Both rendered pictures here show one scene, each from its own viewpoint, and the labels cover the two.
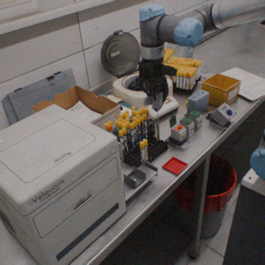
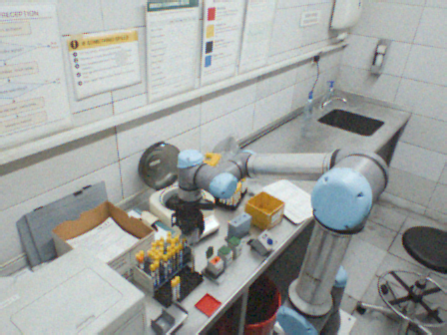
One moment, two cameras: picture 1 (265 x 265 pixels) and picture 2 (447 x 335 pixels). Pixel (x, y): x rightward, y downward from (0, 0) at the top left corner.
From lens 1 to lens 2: 0.32 m
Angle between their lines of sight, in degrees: 10
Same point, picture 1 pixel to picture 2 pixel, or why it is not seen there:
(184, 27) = (219, 183)
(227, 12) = (260, 169)
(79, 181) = not seen: outside the picture
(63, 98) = (91, 215)
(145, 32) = (182, 177)
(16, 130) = (35, 282)
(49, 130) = (73, 283)
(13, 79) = (33, 198)
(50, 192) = not seen: outside the picture
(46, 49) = (77, 164)
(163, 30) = (200, 181)
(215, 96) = (257, 218)
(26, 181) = not seen: outside the picture
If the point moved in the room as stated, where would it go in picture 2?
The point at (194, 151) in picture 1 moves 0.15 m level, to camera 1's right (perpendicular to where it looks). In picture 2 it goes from (230, 286) to (270, 284)
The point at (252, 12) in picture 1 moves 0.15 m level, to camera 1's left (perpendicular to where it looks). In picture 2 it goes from (280, 174) to (227, 175)
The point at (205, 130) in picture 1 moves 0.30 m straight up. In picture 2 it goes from (244, 259) to (251, 197)
